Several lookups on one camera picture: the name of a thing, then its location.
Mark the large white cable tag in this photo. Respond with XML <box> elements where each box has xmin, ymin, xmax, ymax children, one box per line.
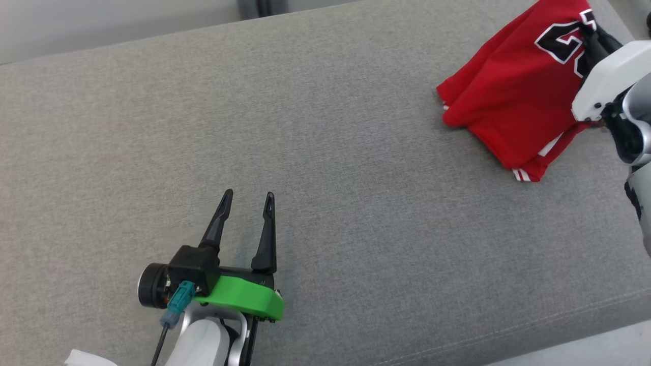
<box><xmin>64</xmin><ymin>349</ymin><xmax>119</xmax><ymax>366</ymax></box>

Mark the left cable teal connector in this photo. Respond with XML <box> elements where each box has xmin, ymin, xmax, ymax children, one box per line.
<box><xmin>151</xmin><ymin>281</ymin><xmax>196</xmax><ymax>366</ymax></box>

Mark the grey fabric sofa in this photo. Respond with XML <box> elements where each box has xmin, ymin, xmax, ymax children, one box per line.
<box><xmin>0</xmin><ymin>0</ymin><xmax>651</xmax><ymax>366</ymax></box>

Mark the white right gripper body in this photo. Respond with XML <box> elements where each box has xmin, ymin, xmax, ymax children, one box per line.
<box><xmin>571</xmin><ymin>41</ymin><xmax>651</xmax><ymax>123</ymax></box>

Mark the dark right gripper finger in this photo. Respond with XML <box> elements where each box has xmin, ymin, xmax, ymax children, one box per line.
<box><xmin>581</xmin><ymin>24</ymin><xmax>609</xmax><ymax>77</ymax></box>
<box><xmin>596</xmin><ymin>26</ymin><xmax>624</xmax><ymax>54</ymax></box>

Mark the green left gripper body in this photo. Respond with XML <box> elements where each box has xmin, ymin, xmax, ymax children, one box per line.
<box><xmin>193</xmin><ymin>264</ymin><xmax>284</xmax><ymax>322</ymax></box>

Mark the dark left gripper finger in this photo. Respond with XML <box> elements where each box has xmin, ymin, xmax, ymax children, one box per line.
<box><xmin>251</xmin><ymin>192</ymin><xmax>278</xmax><ymax>274</ymax></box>
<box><xmin>198</xmin><ymin>189</ymin><xmax>234</xmax><ymax>251</ymax></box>

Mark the dark grey background post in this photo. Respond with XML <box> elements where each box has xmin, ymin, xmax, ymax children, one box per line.
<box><xmin>238</xmin><ymin>0</ymin><xmax>288</xmax><ymax>19</ymax></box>

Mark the red garment white striped hem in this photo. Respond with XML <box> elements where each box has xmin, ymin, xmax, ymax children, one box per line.
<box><xmin>436</xmin><ymin>0</ymin><xmax>598</xmax><ymax>182</ymax></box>

